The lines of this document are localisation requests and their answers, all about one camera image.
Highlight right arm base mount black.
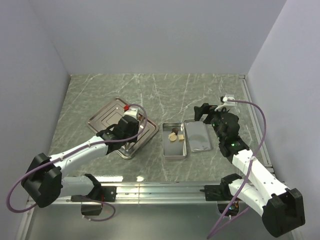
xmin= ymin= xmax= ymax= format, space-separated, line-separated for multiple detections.
xmin=199 ymin=184 xmax=240 ymax=217

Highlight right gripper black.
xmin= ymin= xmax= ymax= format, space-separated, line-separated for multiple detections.
xmin=194 ymin=103 xmax=230 ymax=142

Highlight steel serving tray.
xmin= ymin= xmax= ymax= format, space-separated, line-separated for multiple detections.
xmin=87 ymin=97 xmax=159 ymax=160

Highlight aluminium rail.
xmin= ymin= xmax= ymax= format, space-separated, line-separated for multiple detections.
xmin=27 ymin=181 xmax=288 ymax=205
xmin=238 ymin=74 xmax=276 ymax=178

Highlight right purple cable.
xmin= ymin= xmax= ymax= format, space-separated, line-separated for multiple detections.
xmin=206 ymin=99 xmax=266 ymax=240

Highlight aluminium right side rail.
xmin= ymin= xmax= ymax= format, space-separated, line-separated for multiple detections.
xmin=238 ymin=74 xmax=276 ymax=178

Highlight metal tin lid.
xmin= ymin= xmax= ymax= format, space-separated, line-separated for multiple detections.
xmin=184 ymin=119 xmax=212 ymax=153

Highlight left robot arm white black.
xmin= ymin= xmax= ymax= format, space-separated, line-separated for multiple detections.
xmin=21 ymin=115 xmax=140 ymax=208

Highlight aluminium front rail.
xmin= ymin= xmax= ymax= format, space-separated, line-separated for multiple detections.
xmin=27 ymin=181 xmax=288 ymax=205

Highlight dark round chocolate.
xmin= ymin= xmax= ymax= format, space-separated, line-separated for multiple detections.
xmin=171 ymin=127 xmax=179 ymax=135

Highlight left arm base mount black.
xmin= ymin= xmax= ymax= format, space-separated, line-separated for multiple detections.
xmin=71 ymin=174 xmax=118 ymax=217

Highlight white round chocolate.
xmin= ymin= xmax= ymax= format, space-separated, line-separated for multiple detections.
xmin=168 ymin=132 xmax=177 ymax=142

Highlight steel tongs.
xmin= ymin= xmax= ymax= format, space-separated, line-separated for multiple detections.
xmin=124 ymin=141 xmax=135 ymax=152

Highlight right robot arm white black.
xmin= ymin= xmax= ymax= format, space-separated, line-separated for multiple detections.
xmin=194 ymin=99 xmax=306 ymax=238

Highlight white square chocolate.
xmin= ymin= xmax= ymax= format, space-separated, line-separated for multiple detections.
xmin=178 ymin=134 xmax=185 ymax=141

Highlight open metal tin box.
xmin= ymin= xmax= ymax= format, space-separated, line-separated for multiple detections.
xmin=162 ymin=122 xmax=187 ymax=160

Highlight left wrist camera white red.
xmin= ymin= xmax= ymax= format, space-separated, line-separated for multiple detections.
xmin=123 ymin=105 xmax=139 ymax=120

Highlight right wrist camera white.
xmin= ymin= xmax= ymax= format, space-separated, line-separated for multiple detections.
xmin=214 ymin=94 xmax=236 ymax=112

